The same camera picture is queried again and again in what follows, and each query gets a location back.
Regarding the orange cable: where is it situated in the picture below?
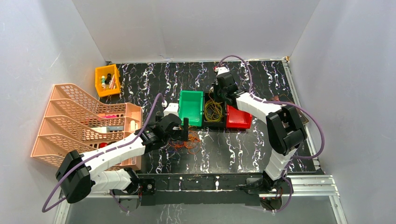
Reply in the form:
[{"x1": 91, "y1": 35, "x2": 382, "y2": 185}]
[{"x1": 168, "y1": 130, "x2": 202, "y2": 155}]

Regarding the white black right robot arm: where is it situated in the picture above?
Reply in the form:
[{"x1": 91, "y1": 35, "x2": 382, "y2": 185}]
[{"x1": 212, "y1": 67, "x2": 307, "y2": 193}]

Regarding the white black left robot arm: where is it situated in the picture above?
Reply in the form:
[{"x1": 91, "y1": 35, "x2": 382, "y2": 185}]
[{"x1": 56, "y1": 114, "x2": 189, "y2": 203}]

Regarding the green plastic bin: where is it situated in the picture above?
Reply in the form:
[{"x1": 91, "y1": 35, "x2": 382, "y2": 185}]
[{"x1": 178, "y1": 90, "x2": 204, "y2": 127}]

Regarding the red plastic bin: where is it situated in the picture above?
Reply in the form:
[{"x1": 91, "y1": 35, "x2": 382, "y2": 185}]
[{"x1": 226, "y1": 105, "x2": 252, "y2": 129}]

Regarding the black plastic bin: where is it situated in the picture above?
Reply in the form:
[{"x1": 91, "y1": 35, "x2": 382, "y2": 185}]
[{"x1": 202, "y1": 92, "x2": 226, "y2": 129}]

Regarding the dark paperback book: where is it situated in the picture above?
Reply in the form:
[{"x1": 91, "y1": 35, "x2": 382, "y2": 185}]
[{"x1": 270, "y1": 93, "x2": 309, "y2": 125}]

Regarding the yellow plastic bin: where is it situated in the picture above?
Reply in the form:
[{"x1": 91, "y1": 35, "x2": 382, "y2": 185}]
[{"x1": 95, "y1": 64, "x2": 121, "y2": 98}]

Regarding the peach plastic file rack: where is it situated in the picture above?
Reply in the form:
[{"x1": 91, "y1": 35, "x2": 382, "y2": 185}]
[{"x1": 30, "y1": 84, "x2": 143, "y2": 168}]

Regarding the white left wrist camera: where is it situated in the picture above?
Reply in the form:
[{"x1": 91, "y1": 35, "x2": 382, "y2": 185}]
[{"x1": 163, "y1": 103, "x2": 179, "y2": 117}]

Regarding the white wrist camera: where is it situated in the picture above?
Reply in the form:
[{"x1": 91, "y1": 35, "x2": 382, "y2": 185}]
[
  {"x1": 163, "y1": 103, "x2": 179, "y2": 117},
  {"x1": 214, "y1": 67, "x2": 229, "y2": 76}
]

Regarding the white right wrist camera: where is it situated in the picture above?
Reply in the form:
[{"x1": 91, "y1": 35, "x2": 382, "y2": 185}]
[{"x1": 214, "y1": 67, "x2": 229, "y2": 76}]

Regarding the yellow green wire coil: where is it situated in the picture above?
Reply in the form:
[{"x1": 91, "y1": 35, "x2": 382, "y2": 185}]
[{"x1": 204, "y1": 98, "x2": 225, "y2": 123}]

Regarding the aluminium table frame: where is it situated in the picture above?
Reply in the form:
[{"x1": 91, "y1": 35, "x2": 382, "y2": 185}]
[{"x1": 53, "y1": 58, "x2": 336, "y2": 224}]

